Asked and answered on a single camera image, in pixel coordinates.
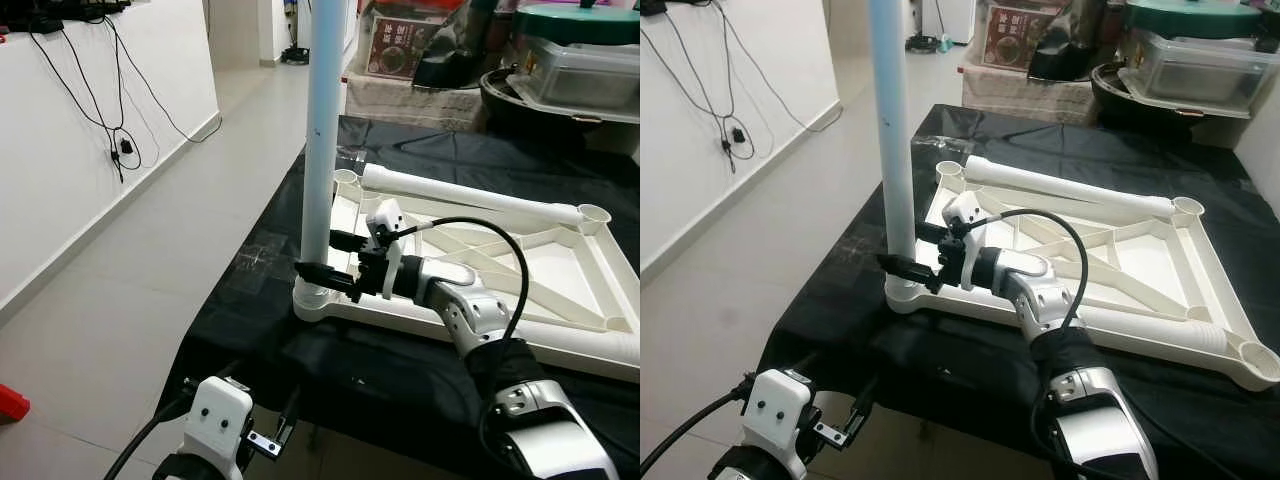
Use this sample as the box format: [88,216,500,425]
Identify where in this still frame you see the white plastic children table top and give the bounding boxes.
[292,165,641,386]
[883,157,1280,393]

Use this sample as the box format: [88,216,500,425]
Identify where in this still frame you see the large clear tape patch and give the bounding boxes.
[225,230,296,286]
[830,235,886,276]

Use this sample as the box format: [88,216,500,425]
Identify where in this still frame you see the black table cloth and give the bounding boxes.
[155,115,641,471]
[760,103,1280,480]

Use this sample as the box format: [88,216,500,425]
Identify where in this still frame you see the beige cloth covered bench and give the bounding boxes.
[960,65,1101,126]
[345,72,491,131]

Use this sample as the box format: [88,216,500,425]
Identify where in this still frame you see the black floor mop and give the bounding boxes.
[280,0,313,66]
[905,0,956,53]

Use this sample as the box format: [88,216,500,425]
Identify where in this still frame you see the orange lid storage box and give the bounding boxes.
[980,0,1061,73]
[360,0,446,81]

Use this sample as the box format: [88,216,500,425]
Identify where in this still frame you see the clear plastic storage box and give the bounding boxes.
[1120,30,1280,111]
[520,40,641,111]

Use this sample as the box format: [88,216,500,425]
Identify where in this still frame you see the dark green round lid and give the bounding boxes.
[515,0,641,46]
[1125,0,1266,41]

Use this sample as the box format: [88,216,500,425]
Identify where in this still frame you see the black network devices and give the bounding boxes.
[0,0,131,36]

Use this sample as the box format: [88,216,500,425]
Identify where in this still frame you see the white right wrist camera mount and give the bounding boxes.
[943,190,991,293]
[365,198,411,299]

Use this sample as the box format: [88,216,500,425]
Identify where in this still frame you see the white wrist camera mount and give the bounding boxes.
[745,368,816,471]
[943,190,991,293]
[180,375,256,466]
[365,198,411,299]

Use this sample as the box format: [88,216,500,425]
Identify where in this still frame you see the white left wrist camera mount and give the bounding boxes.
[180,375,256,466]
[745,368,816,471]

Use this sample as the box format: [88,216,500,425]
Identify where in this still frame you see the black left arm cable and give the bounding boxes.
[640,375,756,476]
[100,385,196,480]

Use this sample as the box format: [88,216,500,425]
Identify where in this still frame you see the black wall cables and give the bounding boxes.
[25,15,223,181]
[640,5,841,171]

